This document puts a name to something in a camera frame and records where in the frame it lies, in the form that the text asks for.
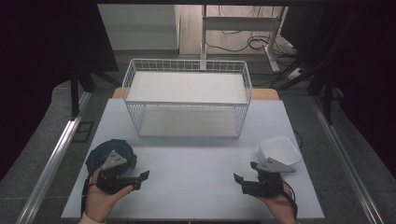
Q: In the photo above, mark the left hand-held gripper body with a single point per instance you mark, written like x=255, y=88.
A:
x=113, y=179

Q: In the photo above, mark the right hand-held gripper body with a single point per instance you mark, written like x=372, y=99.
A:
x=269, y=183

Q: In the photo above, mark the round container with blue lid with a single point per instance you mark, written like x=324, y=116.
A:
x=99, y=155

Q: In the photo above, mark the white square plastic container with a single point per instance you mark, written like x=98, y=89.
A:
x=280, y=151

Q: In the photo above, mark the person's right hand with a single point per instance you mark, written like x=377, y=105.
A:
x=281, y=207

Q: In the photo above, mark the person's left hand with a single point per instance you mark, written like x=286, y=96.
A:
x=99, y=203

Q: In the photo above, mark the wooden table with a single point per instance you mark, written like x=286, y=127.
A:
x=264, y=94

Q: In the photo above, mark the black stand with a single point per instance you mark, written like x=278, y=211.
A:
x=74, y=93
x=327, y=99

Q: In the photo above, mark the white power strip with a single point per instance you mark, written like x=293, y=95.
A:
x=295, y=73

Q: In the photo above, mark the dark curtain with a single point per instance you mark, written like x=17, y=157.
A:
x=367, y=68
x=37, y=62

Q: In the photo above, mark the white cabinet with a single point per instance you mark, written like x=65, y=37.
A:
x=140, y=28

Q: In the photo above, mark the black floor bracket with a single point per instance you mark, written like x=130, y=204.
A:
x=83, y=132

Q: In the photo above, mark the aluminium rail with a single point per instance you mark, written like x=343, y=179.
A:
x=345, y=161
x=51, y=165

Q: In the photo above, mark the white desk frame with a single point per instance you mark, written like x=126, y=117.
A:
x=239, y=23

